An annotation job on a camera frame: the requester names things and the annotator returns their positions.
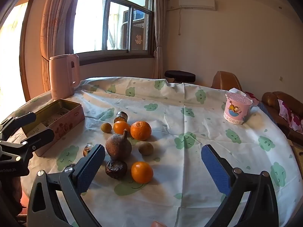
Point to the pink cartoon cup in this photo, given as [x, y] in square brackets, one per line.
[236, 113]

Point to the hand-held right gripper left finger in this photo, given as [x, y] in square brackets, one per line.
[91, 170]

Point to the pale window sticker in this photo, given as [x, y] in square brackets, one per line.
[139, 39]

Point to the long patterned beige curtain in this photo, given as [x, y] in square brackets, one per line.
[54, 16]

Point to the narrow beige curtain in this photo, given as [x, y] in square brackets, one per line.
[159, 33]

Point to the brown pear-shaped taro root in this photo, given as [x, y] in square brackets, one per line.
[118, 147]

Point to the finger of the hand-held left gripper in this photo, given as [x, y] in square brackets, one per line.
[40, 138]
[21, 121]

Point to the brown framed window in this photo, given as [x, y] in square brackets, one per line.
[94, 16]

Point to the brown leather armchair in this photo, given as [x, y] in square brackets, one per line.
[227, 80]

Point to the small brown round fruit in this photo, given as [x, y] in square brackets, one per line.
[106, 127]

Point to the pink floral blanket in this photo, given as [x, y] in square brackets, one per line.
[291, 113]

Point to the cloud print tablecloth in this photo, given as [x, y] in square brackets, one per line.
[180, 113]

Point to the brown leather sofa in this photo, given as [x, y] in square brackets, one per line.
[272, 99]

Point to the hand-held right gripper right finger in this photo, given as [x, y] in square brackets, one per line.
[215, 172]

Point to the pink metal tin box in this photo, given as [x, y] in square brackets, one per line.
[68, 123]

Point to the black round stool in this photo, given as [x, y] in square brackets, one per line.
[180, 76]

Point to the white paper napkin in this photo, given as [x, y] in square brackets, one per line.
[236, 90]

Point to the blue denim cloth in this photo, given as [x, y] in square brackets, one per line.
[266, 110]

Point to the small smooth orange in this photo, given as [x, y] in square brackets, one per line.
[142, 172]
[120, 127]

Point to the pink electric kettle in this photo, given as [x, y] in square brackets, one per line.
[60, 75]

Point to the white air conditioner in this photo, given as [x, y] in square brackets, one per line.
[197, 2]

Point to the large rough orange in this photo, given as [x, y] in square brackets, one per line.
[140, 130]

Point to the wooden balcony door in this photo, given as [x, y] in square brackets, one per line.
[23, 63]

